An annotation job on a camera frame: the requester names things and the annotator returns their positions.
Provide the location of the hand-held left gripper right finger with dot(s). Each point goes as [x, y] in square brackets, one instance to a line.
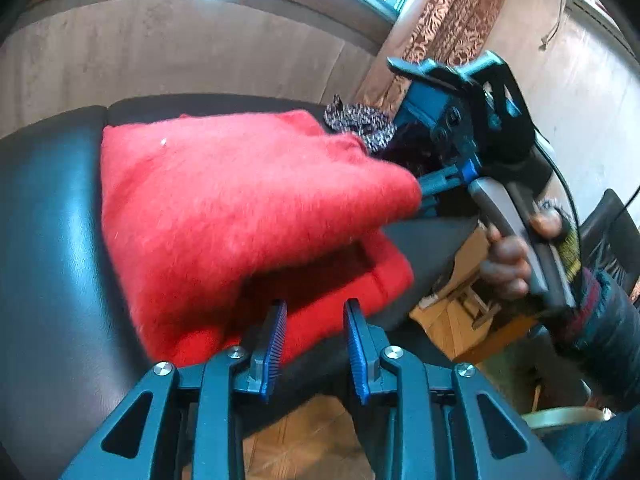
[355, 345]

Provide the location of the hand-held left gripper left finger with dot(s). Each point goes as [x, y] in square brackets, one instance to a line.
[277, 340]

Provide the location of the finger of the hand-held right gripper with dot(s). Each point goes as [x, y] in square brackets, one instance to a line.
[431, 205]
[450, 177]

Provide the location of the red knitted sweater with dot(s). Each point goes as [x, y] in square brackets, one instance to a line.
[240, 200]

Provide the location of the person's right forearm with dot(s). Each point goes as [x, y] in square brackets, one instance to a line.
[610, 325]

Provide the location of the person's right hand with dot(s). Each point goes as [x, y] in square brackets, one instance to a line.
[505, 265]

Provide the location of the dark purple velvet garment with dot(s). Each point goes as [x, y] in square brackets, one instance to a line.
[410, 152]

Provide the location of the cardboard box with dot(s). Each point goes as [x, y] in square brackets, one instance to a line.
[440, 320]

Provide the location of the leopard print garment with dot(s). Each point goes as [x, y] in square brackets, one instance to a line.
[360, 120]

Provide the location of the wooden stool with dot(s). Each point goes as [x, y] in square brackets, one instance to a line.
[475, 305]

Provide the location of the brown floral curtain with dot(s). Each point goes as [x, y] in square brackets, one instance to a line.
[450, 15]

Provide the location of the black chair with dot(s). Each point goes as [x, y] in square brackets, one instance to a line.
[607, 240]

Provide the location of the pale round basin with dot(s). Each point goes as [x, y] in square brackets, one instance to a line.
[565, 417]

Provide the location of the person's leg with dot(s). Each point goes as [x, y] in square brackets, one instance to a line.
[600, 455]

